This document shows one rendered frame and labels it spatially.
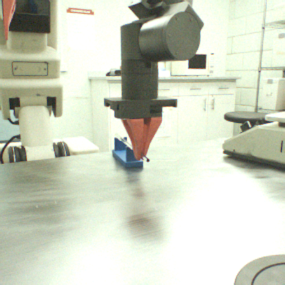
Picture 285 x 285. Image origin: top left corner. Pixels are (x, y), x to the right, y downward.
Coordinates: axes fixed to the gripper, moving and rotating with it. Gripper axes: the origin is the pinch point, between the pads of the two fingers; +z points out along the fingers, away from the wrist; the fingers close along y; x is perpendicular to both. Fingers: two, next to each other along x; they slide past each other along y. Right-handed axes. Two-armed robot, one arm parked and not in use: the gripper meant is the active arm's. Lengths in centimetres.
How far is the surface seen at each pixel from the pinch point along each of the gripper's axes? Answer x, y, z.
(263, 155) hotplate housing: -3.6, 21.8, 1.3
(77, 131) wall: 293, 24, 52
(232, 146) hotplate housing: 2.2, 19.5, 0.8
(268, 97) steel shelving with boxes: 197, 208, 11
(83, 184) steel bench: -2.5, -9.6, 2.9
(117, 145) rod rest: 11.5, -0.8, 1.2
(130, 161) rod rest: 3.1, -0.8, 2.0
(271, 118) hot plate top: -3.8, 22.4, -5.4
